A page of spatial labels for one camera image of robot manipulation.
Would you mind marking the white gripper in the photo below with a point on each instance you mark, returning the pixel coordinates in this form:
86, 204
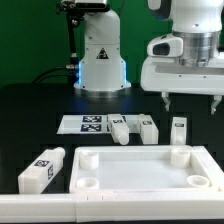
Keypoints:
166, 76

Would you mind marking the white desk top tray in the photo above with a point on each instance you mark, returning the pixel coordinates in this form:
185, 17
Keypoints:
135, 169

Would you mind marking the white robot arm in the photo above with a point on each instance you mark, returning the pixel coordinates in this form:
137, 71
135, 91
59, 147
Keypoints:
185, 61

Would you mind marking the white right fence bar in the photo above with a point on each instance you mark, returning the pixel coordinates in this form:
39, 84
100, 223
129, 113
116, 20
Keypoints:
204, 165

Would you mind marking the white fence bar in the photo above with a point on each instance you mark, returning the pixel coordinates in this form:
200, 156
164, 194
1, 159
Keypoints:
204, 165
113, 207

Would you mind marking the white marker sheet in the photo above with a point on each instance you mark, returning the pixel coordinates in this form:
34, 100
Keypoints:
94, 124

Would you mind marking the white front fence bar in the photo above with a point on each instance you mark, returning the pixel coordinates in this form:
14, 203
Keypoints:
113, 207

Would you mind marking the black camera on stand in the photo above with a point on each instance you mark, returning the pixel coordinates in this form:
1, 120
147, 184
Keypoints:
75, 11

